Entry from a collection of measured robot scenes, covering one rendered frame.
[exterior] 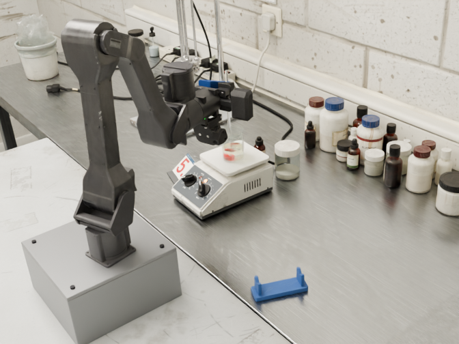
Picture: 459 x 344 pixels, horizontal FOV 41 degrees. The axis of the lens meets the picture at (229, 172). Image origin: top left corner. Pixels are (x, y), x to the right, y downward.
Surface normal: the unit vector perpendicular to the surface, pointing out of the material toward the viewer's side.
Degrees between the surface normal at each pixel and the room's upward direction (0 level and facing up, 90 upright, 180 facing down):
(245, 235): 0
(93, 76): 95
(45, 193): 0
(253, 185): 90
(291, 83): 90
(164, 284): 90
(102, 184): 75
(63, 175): 0
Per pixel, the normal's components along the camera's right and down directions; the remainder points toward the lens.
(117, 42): 0.85, 0.21
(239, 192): 0.57, 0.38
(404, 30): -0.80, 0.33
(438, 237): -0.06, -0.87
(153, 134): -0.50, 0.58
